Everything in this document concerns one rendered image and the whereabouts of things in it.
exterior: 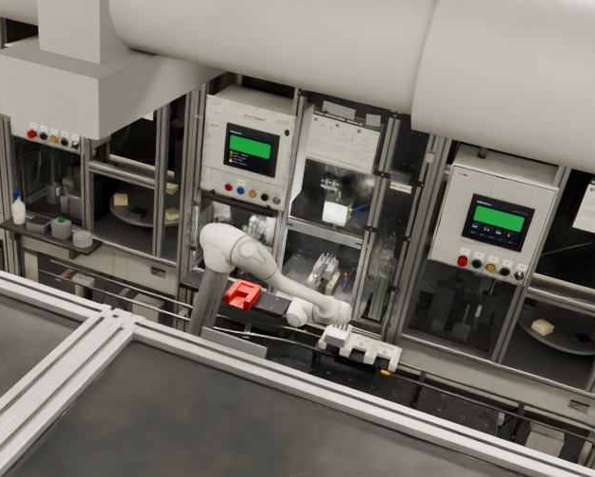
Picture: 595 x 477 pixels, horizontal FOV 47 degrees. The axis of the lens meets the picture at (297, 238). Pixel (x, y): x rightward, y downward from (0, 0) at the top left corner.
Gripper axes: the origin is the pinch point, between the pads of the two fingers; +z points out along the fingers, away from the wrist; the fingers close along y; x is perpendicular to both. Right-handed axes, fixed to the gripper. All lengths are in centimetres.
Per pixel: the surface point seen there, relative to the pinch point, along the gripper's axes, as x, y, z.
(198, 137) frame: 66, 59, -9
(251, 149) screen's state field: 38, 62, -12
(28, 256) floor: 231, -108, 59
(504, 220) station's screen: -74, 60, -11
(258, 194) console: 33, 40, -11
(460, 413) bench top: -81, -33, -28
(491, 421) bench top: -95, -33, -27
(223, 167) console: 51, 48, -11
